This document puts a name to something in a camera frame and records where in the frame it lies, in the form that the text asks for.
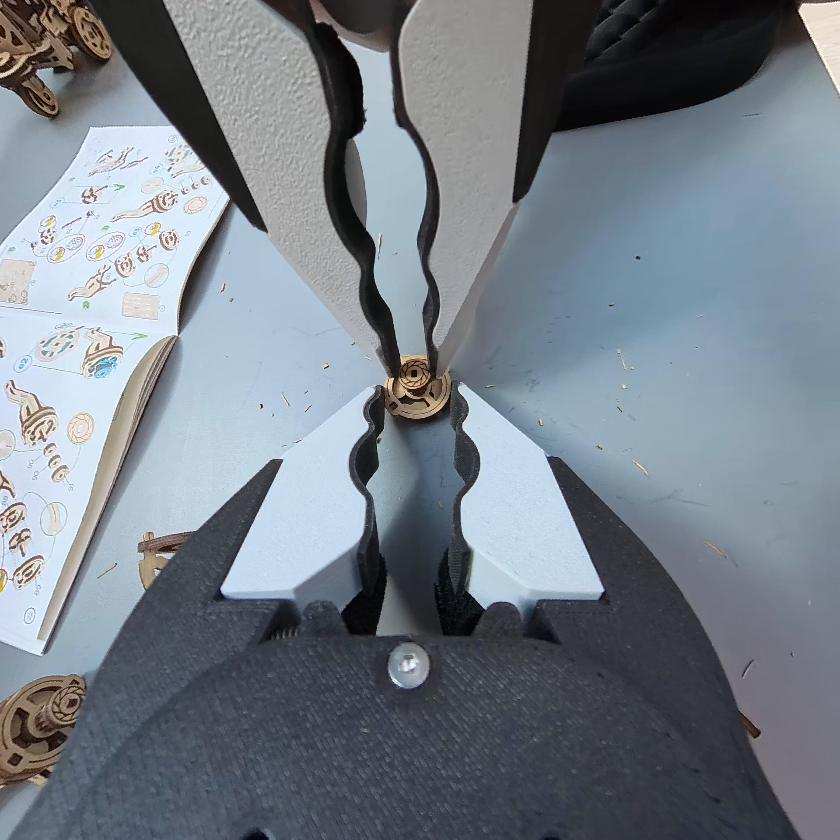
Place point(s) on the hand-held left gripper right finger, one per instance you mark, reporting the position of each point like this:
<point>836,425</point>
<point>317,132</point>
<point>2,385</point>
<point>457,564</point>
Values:
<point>525,525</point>

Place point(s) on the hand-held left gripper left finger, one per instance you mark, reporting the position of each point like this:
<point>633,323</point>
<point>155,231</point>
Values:
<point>295,525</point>

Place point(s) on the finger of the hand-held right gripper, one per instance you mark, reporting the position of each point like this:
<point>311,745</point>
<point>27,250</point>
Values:
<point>472,131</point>
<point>275,131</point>

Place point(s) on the small wooden gear wheel part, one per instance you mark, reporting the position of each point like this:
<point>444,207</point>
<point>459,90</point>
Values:
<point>420,403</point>

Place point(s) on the assembled wooden model vehicle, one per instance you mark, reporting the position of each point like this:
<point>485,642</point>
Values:
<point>39,46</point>

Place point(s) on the model assembly instruction booklet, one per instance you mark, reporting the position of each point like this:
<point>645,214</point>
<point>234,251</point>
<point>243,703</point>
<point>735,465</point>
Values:
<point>65,328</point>

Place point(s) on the black quilted cushion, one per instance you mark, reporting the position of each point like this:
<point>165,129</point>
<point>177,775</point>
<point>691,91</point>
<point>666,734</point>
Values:
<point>656,65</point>

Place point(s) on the dark wooden stick scrap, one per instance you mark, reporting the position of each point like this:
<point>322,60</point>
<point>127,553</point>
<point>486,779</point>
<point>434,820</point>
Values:
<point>751,725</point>

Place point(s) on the large wooden wheel assembly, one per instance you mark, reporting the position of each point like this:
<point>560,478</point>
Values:
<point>33,728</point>

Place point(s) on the curved wooden frame part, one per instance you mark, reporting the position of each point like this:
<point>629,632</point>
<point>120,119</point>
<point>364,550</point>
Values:
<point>161,548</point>

